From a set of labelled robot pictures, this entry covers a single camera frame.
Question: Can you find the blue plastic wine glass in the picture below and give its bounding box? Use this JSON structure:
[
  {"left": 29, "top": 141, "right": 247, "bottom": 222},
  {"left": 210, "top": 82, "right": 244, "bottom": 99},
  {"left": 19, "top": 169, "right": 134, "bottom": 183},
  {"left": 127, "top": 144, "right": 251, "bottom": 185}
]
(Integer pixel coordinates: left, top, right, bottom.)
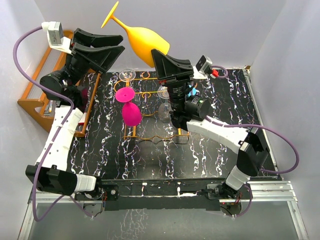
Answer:
[{"left": 186, "top": 83, "right": 198, "bottom": 97}]

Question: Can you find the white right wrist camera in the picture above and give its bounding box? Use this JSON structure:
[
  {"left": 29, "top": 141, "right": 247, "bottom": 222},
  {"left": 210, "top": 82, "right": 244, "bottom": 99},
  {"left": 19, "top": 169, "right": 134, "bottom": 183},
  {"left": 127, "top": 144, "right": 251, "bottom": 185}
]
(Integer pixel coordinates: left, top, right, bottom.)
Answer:
[{"left": 193, "top": 55, "right": 219, "bottom": 80}]

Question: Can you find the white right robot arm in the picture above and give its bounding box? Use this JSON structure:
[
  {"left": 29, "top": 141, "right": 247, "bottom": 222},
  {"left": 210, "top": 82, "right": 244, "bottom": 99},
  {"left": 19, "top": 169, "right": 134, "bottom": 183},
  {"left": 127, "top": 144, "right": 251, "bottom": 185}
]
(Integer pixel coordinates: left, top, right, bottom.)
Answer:
[{"left": 151, "top": 49, "right": 270, "bottom": 199}]

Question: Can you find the pink plastic wine glass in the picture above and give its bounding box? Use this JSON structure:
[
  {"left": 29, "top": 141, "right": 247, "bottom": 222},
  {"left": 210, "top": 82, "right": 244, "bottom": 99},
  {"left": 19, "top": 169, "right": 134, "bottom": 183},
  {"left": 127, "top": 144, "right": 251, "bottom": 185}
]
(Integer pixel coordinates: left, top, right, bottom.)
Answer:
[{"left": 115, "top": 87, "right": 142, "bottom": 127}]

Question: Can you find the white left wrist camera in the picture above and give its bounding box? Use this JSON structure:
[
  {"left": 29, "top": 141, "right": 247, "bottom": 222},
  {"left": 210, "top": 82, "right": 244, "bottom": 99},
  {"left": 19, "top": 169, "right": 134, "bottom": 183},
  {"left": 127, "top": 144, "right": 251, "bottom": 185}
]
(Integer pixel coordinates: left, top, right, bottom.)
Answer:
[{"left": 41, "top": 21, "right": 72, "bottom": 54}]

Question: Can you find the gold wire wine glass rack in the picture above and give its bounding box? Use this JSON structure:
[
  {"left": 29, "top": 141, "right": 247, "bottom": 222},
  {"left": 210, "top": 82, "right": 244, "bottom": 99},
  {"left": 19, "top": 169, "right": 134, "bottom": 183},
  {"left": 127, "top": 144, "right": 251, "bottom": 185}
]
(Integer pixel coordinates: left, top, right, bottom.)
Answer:
[{"left": 114, "top": 77, "right": 190, "bottom": 141}]

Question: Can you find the orange plastic wine glass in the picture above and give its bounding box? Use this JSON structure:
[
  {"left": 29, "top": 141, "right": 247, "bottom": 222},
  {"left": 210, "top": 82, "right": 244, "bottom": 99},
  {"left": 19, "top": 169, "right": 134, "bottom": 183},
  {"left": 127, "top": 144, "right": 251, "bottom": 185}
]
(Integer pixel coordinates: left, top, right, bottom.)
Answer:
[{"left": 100, "top": 1, "right": 170, "bottom": 68}]

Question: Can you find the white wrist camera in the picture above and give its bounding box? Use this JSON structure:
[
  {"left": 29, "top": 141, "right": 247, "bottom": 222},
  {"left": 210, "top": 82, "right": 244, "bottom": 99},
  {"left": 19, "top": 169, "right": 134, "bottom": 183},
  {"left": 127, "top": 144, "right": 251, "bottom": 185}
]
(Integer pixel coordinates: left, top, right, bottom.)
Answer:
[
  {"left": 41, "top": 21, "right": 72, "bottom": 54},
  {"left": 193, "top": 55, "right": 219, "bottom": 80}
]

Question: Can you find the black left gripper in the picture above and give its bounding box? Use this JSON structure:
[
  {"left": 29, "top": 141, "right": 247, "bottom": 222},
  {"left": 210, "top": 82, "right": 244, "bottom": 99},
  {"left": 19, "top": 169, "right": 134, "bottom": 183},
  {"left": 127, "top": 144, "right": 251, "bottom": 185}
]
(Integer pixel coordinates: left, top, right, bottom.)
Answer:
[{"left": 61, "top": 30, "right": 124, "bottom": 89}]

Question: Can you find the orange wooden tiered shelf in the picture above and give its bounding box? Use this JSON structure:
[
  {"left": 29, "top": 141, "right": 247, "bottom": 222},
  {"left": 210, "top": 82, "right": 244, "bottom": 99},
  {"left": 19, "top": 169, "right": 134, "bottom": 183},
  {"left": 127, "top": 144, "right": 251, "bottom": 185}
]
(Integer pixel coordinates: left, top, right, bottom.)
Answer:
[{"left": 17, "top": 30, "right": 103, "bottom": 138}]

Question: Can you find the clear wine glass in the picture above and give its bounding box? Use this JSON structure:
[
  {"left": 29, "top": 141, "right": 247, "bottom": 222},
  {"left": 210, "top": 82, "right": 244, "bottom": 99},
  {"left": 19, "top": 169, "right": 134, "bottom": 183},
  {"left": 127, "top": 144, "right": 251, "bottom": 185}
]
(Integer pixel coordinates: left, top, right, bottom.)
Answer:
[
  {"left": 118, "top": 69, "right": 136, "bottom": 88},
  {"left": 157, "top": 85, "right": 172, "bottom": 124}
]

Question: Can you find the small red white box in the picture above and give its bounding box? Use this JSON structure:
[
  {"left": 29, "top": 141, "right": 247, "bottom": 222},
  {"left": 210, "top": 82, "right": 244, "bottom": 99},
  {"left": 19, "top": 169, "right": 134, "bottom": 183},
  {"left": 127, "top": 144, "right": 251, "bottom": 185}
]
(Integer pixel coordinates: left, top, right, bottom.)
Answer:
[{"left": 78, "top": 112, "right": 87, "bottom": 126}]

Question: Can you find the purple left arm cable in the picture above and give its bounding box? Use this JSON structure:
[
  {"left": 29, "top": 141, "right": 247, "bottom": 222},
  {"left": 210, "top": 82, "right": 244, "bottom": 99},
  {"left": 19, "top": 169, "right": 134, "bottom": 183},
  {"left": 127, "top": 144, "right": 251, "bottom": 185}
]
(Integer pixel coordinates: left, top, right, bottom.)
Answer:
[{"left": 12, "top": 26, "right": 95, "bottom": 222}]

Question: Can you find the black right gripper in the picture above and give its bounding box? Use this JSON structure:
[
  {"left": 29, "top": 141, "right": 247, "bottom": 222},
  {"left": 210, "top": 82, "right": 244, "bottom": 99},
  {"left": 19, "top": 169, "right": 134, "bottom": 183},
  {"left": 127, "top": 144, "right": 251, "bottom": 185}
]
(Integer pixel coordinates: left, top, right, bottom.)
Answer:
[{"left": 152, "top": 47, "right": 195, "bottom": 113}]

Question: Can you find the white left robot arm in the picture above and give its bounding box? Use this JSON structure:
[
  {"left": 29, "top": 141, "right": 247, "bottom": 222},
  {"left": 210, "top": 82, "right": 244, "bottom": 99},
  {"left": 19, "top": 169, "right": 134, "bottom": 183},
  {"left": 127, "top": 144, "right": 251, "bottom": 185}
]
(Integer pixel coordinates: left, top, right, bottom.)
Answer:
[{"left": 25, "top": 27, "right": 125, "bottom": 200}]

